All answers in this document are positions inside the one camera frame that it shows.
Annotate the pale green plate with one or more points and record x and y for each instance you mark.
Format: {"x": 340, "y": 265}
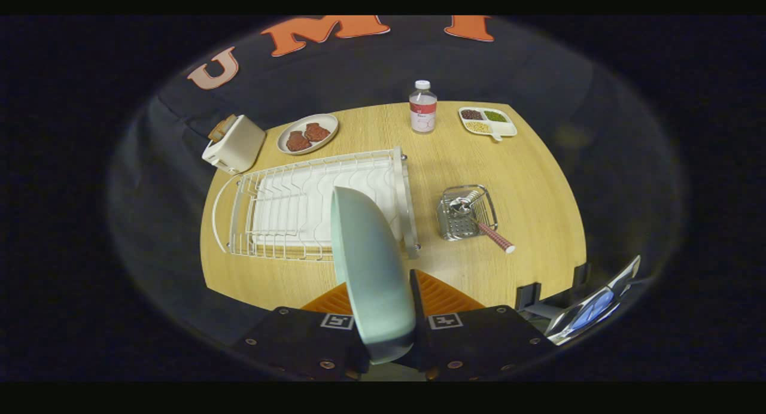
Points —
{"x": 374, "y": 282}

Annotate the white divided tray of beans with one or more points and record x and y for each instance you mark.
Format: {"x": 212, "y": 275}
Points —
{"x": 502, "y": 128}

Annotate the toast slices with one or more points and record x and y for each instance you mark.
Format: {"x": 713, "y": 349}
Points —
{"x": 220, "y": 128}

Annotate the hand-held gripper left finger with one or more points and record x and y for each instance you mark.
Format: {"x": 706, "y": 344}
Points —
{"x": 299, "y": 342}

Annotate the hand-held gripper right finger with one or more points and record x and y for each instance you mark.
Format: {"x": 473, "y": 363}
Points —
{"x": 479, "y": 342}

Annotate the brown meat patty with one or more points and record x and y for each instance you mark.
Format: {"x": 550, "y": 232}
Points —
{"x": 298, "y": 141}
{"x": 317, "y": 131}

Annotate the shiny screen device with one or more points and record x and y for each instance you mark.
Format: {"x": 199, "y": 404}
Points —
{"x": 592, "y": 309}

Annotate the beige plate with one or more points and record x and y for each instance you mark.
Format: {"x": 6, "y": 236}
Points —
{"x": 290, "y": 127}

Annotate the clear bottle with red label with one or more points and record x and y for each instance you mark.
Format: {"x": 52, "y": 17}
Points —
{"x": 423, "y": 112}

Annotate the white toaster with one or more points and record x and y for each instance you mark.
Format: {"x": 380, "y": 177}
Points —
{"x": 239, "y": 148}

